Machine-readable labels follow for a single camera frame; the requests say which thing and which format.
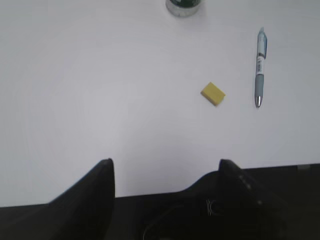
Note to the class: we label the yellow eraser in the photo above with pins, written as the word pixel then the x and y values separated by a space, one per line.
pixel 213 94

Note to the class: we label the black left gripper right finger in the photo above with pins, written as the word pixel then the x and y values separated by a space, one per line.
pixel 250 211

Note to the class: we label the clear water bottle green label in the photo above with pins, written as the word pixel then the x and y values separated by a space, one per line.
pixel 183 8

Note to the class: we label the blue white ballpoint pen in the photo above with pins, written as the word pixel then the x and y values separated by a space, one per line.
pixel 261 53

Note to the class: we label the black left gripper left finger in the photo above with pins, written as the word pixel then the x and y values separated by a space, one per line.
pixel 82 212

